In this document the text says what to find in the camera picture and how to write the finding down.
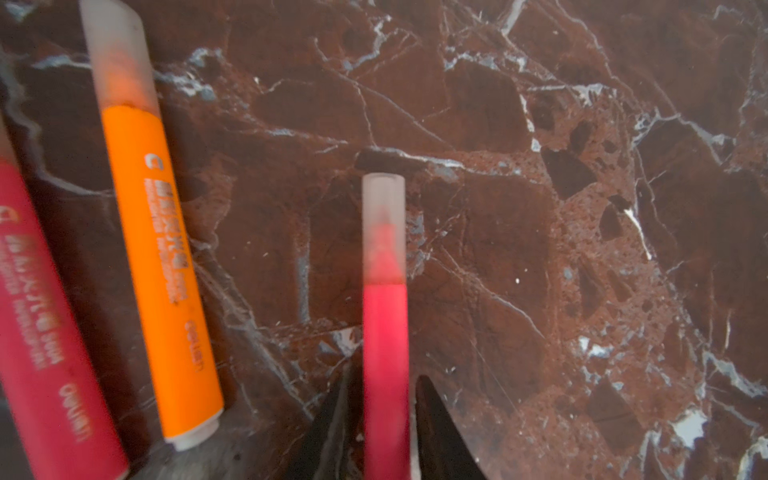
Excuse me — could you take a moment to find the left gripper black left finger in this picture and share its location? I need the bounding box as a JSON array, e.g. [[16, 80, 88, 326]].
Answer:
[[284, 364, 363, 480]]

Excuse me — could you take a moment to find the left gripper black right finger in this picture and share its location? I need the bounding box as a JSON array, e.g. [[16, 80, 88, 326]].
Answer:
[[415, 375, 487, 480]]

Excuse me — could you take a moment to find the red capped pen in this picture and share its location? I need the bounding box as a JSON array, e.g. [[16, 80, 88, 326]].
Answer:
[[362, 173, 411, 479]]

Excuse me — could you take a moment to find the orange pen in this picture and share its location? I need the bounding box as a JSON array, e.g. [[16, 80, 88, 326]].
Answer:
[[79, 1, 224, 452]]

